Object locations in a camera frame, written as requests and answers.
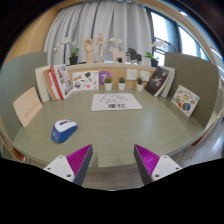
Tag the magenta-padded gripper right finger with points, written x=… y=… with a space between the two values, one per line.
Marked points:
x=164 y=166

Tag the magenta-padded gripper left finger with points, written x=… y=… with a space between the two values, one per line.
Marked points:
x=61 y=166

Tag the blue and white computer mouse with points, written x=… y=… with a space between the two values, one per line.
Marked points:
x=63 y=131

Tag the beige card with red text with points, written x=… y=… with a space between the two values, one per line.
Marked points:
x=27 y=106

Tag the colourful picture card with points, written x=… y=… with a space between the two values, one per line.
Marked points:
x=185 y=100

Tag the brown-covered book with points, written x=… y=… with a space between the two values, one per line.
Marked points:
x=49 y=85

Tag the small succulent in white pot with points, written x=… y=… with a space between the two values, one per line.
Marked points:
x=122 y=85
x=139 y=86
x=108 y=86

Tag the dark-covered book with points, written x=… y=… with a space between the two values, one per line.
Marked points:
x=156 y=81

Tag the thick white book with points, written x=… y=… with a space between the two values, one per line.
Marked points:
x=40 y=83

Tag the white book behind dark book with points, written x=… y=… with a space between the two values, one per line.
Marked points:
x=170 y=80

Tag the white sticker sheet card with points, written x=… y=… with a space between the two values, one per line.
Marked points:
x=85 y=80

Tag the green desk partition panel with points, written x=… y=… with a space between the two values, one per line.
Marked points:
x=196 y=76
x=18 y=73

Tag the purple round number sign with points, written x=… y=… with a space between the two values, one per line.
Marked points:
x=105 y=76

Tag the white orchid in dark pot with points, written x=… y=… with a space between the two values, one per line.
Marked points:
x=154 y=62

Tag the light wooden desk shelf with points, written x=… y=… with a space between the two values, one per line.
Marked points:
x=100 y=66

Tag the white orchid in black pot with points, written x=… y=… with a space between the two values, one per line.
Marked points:
x=73 y=60

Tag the dark wooden horse figure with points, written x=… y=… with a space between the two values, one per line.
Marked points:
x=134 y=55

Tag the pink wooden horse figure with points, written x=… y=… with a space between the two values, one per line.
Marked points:
x=116 y=54

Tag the wooden hand model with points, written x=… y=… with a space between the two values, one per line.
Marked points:
x=89 y=46

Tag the wooden artist mannequin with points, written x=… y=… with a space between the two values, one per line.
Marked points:
x=101 y=45

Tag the white orchid behind pink horse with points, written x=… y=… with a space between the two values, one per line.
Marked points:
x=116 y=41

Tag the grey pleated curtain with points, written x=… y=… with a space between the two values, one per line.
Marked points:
x=100 y=20

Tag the white wall socket plate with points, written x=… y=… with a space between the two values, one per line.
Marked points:
x=132 y=74
x=145 y=75

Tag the window with dark frame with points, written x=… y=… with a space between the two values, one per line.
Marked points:
x=166 y=30

